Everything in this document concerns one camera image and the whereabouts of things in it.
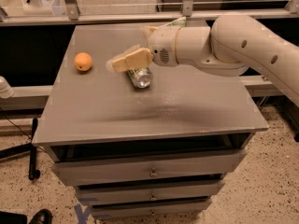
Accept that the green soda can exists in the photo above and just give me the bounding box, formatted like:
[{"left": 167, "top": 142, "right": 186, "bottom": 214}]
[{"left": 127, "top": 68, "right": 152, "bottom": 89}]

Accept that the green chip bag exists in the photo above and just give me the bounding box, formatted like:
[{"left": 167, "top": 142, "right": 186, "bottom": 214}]
[{"left": 167, "top": 17, "right": 187, "bottom": 27}]

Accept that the top grey drawer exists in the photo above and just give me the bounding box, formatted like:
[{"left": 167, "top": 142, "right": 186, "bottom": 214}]
[{"left": 52, "top": 148, "right": 247, "bottom": 186}]

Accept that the bottom grey drawer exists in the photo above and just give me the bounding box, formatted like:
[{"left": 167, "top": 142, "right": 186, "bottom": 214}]
[{"left": 91, "top": 199, "right": 211, "bottom": 219}]

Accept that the grey drawer cabinet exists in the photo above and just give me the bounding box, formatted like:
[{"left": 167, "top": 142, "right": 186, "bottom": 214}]
[{"left": 32, "top": 20, "right": 269, "bottom": 220}]

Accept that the metal frame rail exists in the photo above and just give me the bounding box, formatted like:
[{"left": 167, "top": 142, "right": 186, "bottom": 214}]
[{"left": 0, "top": 0, "right": 299, "bottom": 26}]

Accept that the middle grey drawer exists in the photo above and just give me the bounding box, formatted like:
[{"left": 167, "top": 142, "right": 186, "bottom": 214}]
[{"left": 76, "top": 180, "right": 224, "bottom": 205}]

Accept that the orange fruit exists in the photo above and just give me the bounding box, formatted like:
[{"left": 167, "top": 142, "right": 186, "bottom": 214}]
[{"left": 74, "top": 52, "right": 93, "bottom": 72}]

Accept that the black shoe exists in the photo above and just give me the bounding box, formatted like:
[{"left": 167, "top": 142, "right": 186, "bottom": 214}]
[{"left": 28, "top": 209, "right": 52, "bottom": 224}]

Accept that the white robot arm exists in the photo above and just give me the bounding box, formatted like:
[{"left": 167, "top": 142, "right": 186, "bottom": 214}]
[{"left": 106, "top": 14, "right": 299, "bottom": 105}]

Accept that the black stand leg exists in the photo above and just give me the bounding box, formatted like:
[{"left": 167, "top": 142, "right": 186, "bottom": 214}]
[{"left": 0, "top": 118, "right": 41, "bottom": 181}]

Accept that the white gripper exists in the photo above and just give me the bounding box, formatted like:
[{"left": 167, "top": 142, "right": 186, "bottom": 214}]
[{"left": 106, "top": 26, "right": 181, "bottom": 73}]

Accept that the grey drawer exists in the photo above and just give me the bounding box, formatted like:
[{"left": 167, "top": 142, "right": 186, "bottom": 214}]
[
  {"left": 76, "top": 180, "right": 224, "bottom": 205},
  {"left": 52, "top": 148, "right": 247, "bottom": 186},
  {"left": 91, "top": 199, "right": 211, "bottom": 219}
]

